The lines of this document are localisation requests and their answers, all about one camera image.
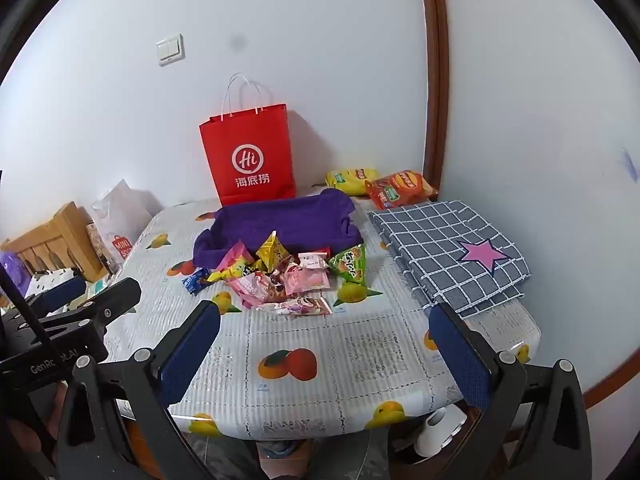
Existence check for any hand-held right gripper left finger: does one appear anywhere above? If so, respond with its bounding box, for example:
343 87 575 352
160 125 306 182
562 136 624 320
55 300 223 480

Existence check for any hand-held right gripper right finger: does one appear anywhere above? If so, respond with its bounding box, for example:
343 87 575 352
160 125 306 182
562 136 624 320
427 302 593 480

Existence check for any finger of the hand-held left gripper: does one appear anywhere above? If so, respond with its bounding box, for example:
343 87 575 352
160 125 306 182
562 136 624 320
29 276 89 317
75 277 142 346

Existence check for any pink strawberry snack packet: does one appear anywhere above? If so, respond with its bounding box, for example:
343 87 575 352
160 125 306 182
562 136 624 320
227 272 286 311

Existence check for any pink and yellow snack packet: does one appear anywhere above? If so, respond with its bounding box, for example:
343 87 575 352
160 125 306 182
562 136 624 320
206 241 256 283

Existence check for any long bear print packet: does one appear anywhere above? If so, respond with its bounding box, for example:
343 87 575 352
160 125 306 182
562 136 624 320
255 295 333 317

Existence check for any yellow triangular snack packet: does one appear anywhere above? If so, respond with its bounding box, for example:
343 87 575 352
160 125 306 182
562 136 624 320
256 231 288 273

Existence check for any pink peach candy packet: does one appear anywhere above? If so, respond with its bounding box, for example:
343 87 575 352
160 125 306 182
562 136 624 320
280 265 332 293

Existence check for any green snack packet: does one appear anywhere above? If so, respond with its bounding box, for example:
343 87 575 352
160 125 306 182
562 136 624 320
327 243 368 288

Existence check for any small white pink packet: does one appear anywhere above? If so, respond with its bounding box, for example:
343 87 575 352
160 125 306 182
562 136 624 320
298 251 331 271

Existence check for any purple towel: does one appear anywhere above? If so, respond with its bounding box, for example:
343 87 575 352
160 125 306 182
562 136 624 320
193 187 364 269

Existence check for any white dotted cloth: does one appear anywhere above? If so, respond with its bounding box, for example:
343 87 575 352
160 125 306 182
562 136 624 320
27 268 83 296

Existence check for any purple cloth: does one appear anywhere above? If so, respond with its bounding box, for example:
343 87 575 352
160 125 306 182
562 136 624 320
0 252 31 306

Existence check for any wooden furniture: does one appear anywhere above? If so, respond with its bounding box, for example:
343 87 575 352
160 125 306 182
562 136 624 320
2 201 108 283

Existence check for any small blue snack packet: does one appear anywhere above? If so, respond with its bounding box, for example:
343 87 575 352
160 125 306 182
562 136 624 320
181 267 211 295

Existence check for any white plastic object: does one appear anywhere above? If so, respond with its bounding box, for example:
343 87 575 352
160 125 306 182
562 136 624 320
415 405 468 458

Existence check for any white plastic bag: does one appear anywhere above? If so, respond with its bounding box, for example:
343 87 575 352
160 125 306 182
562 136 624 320
90 179 153 273

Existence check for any fruit print tablecloth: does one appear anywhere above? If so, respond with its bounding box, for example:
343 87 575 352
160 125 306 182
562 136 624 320
102 195 543 441

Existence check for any grey checked cloth pink star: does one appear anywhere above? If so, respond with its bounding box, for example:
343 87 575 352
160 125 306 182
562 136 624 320
368 201 532 320

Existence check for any orange chips bag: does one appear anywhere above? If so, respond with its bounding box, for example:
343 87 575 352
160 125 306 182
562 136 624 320
365 170 439 210

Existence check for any red paper bag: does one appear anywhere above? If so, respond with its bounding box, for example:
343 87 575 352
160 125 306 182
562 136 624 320
199 73 297 207

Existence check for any yellow chips bag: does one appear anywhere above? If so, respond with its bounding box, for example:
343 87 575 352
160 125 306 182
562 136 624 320
325 168 379 197

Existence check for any white light switch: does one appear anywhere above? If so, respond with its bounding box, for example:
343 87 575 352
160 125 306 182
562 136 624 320
156 33 186 67

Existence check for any brown wooden door frame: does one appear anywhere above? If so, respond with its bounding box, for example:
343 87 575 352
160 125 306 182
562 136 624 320
417 0 449 203

